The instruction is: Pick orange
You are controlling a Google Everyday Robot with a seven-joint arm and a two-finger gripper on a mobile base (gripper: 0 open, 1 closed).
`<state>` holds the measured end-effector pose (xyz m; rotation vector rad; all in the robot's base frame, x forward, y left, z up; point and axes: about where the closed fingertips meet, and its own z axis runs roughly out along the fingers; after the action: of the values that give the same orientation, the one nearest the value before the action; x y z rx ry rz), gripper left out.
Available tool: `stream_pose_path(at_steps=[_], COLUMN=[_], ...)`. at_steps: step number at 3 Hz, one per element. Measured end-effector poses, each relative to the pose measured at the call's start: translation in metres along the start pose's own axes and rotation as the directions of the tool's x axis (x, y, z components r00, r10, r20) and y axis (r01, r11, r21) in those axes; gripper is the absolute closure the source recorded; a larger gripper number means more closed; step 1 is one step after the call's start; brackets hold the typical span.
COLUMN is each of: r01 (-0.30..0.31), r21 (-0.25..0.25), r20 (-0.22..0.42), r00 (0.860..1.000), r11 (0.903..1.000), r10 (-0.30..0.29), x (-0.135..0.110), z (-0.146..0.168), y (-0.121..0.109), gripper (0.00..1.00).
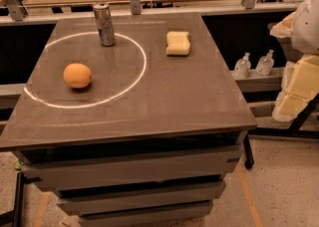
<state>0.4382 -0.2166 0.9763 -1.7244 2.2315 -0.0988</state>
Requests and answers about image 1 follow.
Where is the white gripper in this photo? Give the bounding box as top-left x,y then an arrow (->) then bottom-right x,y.
270,0 -> 319,122

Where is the orange fruit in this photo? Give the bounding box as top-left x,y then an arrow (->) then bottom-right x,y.
63,63 -> 92,89

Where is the right clear sanitizer bottle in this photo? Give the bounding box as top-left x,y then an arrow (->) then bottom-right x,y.
255,50 -> 274,76

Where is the clear sanitizer bottle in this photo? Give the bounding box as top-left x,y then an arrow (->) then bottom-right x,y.
233,53 -> 251,79
255,50 -> 274,76

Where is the left clear sanitizer bottle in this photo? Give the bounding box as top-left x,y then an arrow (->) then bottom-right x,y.
233,53 -> 251,79

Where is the yellow sponge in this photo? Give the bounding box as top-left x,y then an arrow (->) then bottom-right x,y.
166,31 -> 190,56

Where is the grey drawer cabinet table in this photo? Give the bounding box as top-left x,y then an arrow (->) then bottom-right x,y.
0,13 -> 256,227

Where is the silver drink can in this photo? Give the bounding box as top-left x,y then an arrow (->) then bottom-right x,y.
93,3 -> 116,47

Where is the left metal bracket post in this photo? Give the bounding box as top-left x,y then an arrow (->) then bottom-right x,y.
4,0 -> 27,21

